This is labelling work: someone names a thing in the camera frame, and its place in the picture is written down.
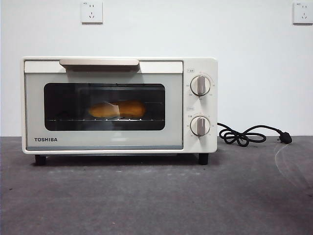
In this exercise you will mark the cream Toshiba toaster oven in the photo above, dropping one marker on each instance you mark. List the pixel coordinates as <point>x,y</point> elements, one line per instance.
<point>188,107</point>

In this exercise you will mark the white wall socket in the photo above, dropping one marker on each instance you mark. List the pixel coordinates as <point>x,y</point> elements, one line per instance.
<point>92,12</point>
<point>303,13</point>

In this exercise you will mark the cream temperature knob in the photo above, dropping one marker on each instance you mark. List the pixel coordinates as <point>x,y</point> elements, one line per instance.
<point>200,85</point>

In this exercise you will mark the cream timer knob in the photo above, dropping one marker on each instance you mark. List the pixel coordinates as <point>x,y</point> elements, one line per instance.
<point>200,126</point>

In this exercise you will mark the yellow corn cob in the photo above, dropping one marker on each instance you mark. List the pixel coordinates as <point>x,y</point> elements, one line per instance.
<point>129,109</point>

